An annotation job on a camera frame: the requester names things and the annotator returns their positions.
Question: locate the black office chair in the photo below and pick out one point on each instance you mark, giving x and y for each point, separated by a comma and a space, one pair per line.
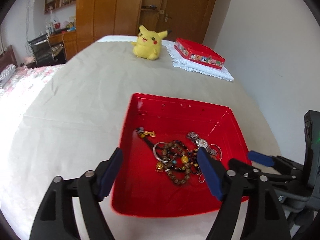
46, 54

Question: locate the red tin box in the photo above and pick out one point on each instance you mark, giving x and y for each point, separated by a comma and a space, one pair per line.
180, 190

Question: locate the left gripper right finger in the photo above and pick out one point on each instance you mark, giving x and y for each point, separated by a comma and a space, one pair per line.
265, 218

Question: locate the black braided cord keychain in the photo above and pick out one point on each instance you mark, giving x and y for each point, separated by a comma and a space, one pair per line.
145, 135

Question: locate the silver bangle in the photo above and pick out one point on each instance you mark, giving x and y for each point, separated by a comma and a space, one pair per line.
215, 151

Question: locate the wooden desk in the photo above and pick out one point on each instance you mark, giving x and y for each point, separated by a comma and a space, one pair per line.
68, 39

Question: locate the pink floral quilt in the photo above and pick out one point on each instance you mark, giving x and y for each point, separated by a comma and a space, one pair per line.
25, 79

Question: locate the folded patterned cloth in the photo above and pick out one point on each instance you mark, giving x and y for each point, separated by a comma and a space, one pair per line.
6, 74

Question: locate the yellow Pikachu plush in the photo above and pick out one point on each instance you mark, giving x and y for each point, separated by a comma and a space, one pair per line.
149, 43

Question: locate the red tin lid with pictures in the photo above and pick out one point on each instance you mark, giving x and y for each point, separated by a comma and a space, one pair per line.
199, 53

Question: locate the wooden door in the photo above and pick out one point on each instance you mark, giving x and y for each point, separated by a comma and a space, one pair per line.
187, 19

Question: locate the white lace cloth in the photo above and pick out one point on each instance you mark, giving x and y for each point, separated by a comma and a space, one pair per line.
179, 62

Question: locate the wooden wardrobe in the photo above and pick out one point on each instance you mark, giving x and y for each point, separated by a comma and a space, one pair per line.
95, 19

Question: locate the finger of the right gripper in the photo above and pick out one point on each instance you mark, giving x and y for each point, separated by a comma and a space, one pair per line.
265, 160
248, 173

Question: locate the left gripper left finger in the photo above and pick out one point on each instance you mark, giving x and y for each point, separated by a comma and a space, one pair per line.
55, 217

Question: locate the small gold charm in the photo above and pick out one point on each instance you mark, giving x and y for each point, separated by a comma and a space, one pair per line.
159, 166

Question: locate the dark wooden headboard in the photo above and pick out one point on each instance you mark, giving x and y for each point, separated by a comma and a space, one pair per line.
8, 57

